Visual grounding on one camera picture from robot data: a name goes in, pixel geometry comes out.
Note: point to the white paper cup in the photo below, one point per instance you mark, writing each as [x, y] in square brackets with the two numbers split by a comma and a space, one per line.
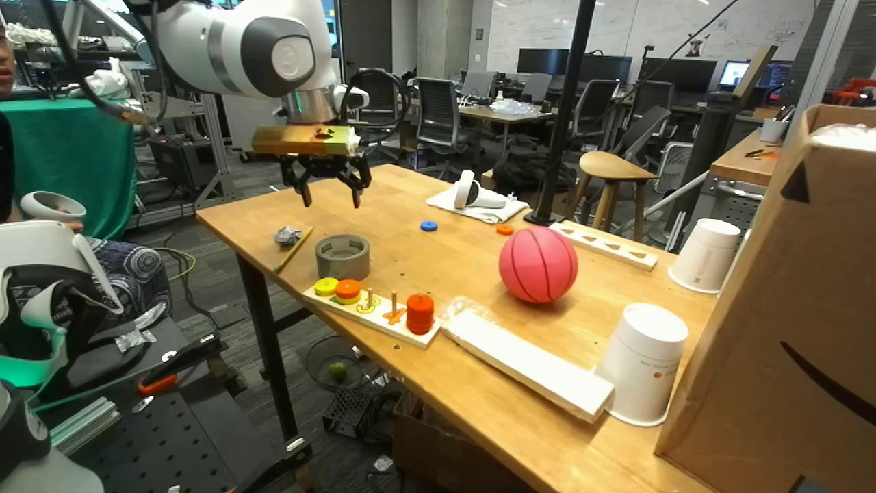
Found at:
[645, 366]
[706, 256]

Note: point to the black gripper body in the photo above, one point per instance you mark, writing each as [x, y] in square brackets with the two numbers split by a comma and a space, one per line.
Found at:
[326, 165]

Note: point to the crumpled silver foil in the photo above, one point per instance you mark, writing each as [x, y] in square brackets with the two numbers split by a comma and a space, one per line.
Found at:
[289, 238]

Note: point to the black vertical pole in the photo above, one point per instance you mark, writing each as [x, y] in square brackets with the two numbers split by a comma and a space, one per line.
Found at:
[567, 112]

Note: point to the orange disc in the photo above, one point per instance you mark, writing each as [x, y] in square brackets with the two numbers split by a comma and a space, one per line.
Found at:
[504, 232]

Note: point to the grey duct tape roll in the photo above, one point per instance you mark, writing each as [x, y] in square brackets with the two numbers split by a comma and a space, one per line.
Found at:
[343, 266]

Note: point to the red rubber basketball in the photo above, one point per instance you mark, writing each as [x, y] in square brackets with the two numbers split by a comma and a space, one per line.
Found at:
[537, 266]

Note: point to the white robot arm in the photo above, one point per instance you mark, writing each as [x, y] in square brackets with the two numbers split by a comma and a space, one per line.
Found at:
[237, 46]

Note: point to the black perforated metal table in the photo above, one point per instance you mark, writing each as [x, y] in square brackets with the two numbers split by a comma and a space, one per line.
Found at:
[166, 440]

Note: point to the large printed cardboard box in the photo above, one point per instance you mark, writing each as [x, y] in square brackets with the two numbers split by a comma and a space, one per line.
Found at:
[784, 320]

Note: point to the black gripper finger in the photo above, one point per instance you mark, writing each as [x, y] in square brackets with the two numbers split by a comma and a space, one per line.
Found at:
[358, 182]
[303, 182]

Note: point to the wooden strip with holes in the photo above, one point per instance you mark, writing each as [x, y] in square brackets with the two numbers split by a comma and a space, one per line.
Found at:
[603, 243]

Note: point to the black office chair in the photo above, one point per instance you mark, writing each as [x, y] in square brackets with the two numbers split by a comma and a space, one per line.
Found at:
[596, 105]
[440, 112]

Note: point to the wooden side desk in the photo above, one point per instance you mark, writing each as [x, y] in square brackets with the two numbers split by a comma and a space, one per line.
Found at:
[742, 160]

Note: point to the blue disc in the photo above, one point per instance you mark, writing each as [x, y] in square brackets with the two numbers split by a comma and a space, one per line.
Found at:
[428, 225]

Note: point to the white foam packing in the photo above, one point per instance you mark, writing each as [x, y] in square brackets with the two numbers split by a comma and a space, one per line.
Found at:
[849, 139]

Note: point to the wooden stool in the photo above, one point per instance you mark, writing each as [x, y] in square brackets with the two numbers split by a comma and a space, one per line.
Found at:
[615, 169]

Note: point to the white cabinet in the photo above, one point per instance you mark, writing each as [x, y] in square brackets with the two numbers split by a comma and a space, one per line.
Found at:
[243, 125]

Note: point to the green ball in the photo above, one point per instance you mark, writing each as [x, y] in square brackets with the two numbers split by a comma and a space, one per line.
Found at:
[339, 371]

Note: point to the yellow pencil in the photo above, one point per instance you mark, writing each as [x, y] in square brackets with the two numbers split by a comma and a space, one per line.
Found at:
[294, 250]

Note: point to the black computer monitor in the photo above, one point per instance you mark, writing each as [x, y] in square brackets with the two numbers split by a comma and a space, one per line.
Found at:
[677, 75]
[603, 69]

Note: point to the tan wrist camera box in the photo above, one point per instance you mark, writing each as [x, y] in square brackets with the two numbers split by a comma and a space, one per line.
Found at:
[303, 140]

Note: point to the white VR headset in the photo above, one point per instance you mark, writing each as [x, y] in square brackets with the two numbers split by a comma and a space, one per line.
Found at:
[46, 247]

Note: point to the green cloth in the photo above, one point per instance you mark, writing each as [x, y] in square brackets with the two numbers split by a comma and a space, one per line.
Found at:
[73, 156]

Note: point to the laptop with blue screen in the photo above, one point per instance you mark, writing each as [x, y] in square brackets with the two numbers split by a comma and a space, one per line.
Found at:
[736, 72]

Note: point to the person in patterned trousers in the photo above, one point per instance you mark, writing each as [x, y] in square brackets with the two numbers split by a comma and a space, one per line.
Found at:
[139, 264]

